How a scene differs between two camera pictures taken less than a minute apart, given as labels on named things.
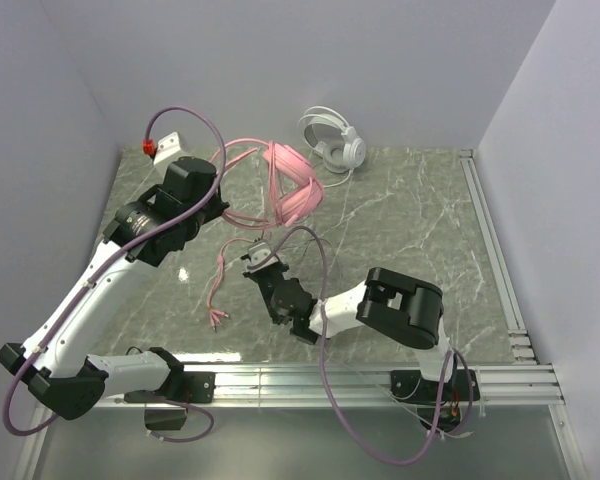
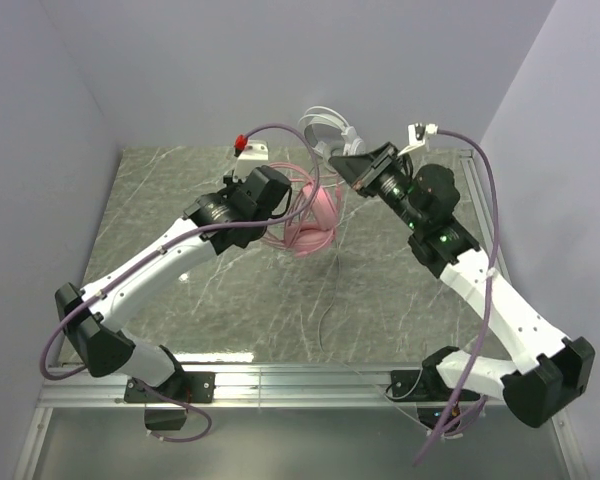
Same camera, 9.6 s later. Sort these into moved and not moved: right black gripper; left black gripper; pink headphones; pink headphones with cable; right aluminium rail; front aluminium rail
Moved: pink headphones; left black gripper; pink headphones with cable; right black gripper
Not moved: right aluminium rail; front aluminium rail
